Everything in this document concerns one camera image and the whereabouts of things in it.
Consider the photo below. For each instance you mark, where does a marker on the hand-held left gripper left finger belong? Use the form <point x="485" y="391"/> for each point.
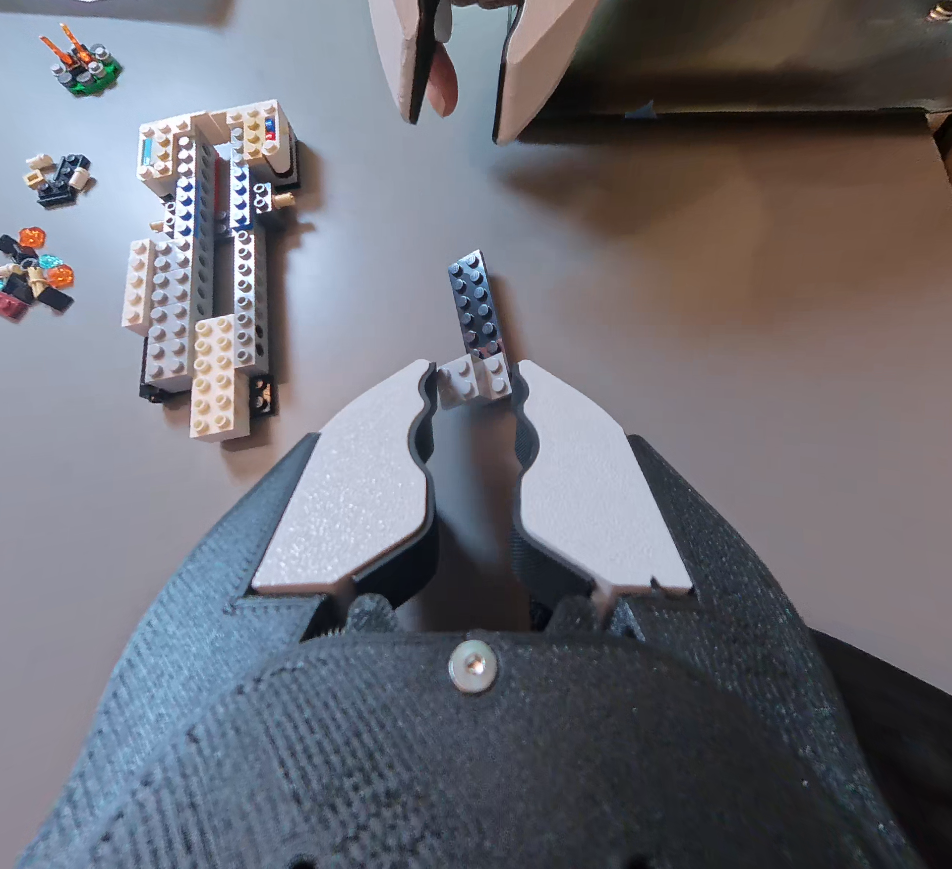
<point x="349" y="490"/>

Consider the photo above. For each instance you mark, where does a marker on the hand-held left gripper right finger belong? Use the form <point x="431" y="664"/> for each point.
<point x="595" y="490"/>

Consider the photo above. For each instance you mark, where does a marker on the dark plate grey brick lego subassembly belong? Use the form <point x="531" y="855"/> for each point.
<point x="476" y="304"/>

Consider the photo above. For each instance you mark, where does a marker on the large grey white lego model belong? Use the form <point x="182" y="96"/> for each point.
<point x="201" y="274"/>

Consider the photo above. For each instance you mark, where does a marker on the small green orange lego assembly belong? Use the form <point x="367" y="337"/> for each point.
<point x="85" y="66"/>

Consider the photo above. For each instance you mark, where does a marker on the pile of small lego pieces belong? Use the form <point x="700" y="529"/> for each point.
<point x="33" y="274"/>

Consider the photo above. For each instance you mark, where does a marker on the small black tan lego assembly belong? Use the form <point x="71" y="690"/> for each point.
<point x="59" y="177"/>

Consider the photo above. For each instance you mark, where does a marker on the person's dark trousers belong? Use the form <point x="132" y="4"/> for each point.
<point x="892" y="735"/>

